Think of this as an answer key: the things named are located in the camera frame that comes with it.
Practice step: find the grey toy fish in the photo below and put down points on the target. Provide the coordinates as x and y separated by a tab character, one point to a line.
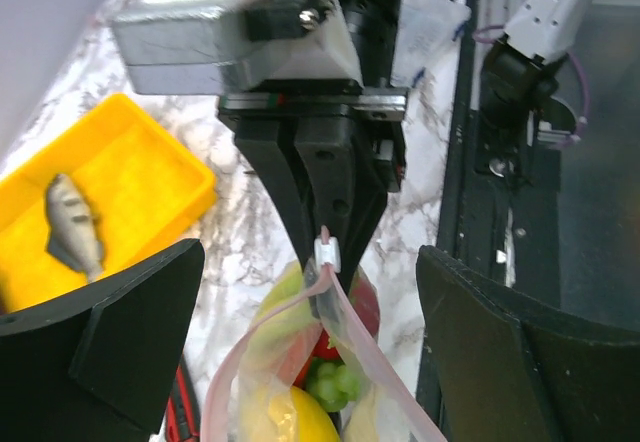
73	239

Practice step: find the clear zip top bag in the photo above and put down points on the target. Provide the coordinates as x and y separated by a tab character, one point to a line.
237	401

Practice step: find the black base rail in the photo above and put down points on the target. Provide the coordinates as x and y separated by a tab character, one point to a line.
503	229

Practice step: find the yellow squash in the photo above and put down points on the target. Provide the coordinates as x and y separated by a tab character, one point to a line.
297	416

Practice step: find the dark red apple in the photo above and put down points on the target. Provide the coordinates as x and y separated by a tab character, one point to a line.
364	299

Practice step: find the green grape bunch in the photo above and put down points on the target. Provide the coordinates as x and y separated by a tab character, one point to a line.
332	384

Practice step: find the red black utility knife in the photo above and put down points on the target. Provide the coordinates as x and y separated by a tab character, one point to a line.
182	416

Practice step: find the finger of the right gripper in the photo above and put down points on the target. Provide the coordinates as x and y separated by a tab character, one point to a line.
349	196
268	145

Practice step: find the green cabbage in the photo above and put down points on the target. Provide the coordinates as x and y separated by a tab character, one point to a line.
284	337

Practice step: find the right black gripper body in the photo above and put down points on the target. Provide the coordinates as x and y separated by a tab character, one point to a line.
372	25

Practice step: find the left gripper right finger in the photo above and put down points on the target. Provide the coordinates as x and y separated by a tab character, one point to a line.
512	368

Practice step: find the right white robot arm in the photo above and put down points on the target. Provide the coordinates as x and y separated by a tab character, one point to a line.
517	78

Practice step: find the yellow plastic tray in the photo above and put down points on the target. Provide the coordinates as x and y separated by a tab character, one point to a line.
145	187

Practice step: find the red tomato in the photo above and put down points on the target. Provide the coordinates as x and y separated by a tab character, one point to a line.
301	361

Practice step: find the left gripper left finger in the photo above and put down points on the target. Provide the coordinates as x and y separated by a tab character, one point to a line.
98	363

